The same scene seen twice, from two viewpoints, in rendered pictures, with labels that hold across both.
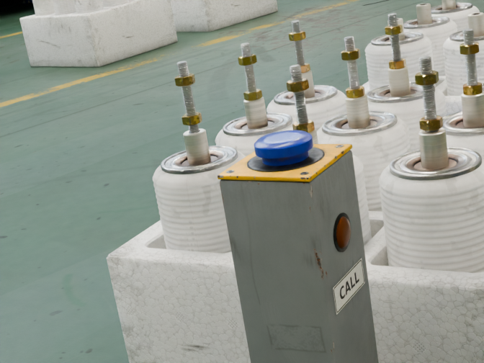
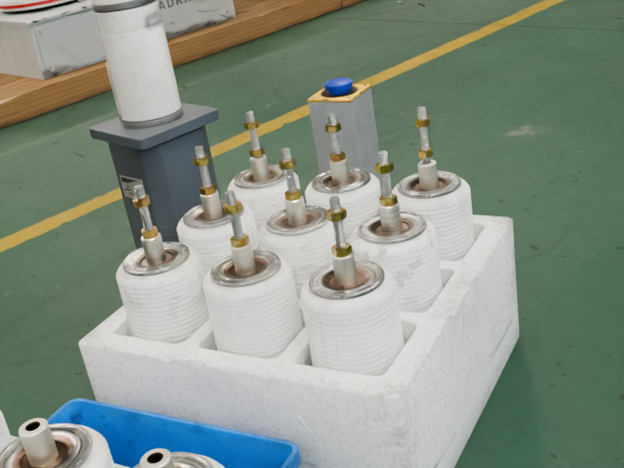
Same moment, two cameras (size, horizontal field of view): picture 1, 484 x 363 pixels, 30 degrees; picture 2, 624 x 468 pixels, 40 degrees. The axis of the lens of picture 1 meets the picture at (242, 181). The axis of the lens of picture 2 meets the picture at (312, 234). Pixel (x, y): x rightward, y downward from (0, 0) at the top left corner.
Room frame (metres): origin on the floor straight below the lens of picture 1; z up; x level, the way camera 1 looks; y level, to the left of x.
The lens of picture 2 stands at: (1.78, -0.14, 0.65)
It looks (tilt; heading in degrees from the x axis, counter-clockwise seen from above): 25 degrees down; 178
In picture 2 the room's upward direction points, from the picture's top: 10 degrees counter-clockwise
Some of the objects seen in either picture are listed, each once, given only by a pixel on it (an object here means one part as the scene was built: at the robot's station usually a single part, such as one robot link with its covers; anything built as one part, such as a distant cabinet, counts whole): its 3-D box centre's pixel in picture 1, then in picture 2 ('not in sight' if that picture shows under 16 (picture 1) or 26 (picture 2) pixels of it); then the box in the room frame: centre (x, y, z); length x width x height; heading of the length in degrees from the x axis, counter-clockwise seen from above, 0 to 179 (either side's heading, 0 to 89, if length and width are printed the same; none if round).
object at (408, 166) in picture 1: (435, 164); (261, 177); (0.71, -0.16, 0.25); 0.08 x 0.08 x 0.01
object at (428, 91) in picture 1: (429, 102); (254, 139); (0.71, -0.16, 0.31); 0.01 x 0.01 x 0.08
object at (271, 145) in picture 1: (284, 151); (338, 87); (0.59, -0.03, 0.32); 0.04 x 0.04 x 0.02
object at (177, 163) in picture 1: (199, 160); (429, 185); (0.84, 0.04, 0.25); 0.08 x 0.08 x 0.01
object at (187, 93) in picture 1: (189, 101); (424, 137); (0.84, 0.04, 0.31); 0.01 x 0.01 x 0.08
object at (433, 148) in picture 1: (433, 149); (260, 168); (0.71, -0.16, 0.26); 0.02 x 0.02 x 0.03
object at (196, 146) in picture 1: (196, 148); (428, 175); (0.84, 0.04, 0.26); 0.02 x 0.02 x 0.03
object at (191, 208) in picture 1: (214, 247); (435, 253); (0.84, 0.04, 0.16); 0.10 x 0.10 x 0.18
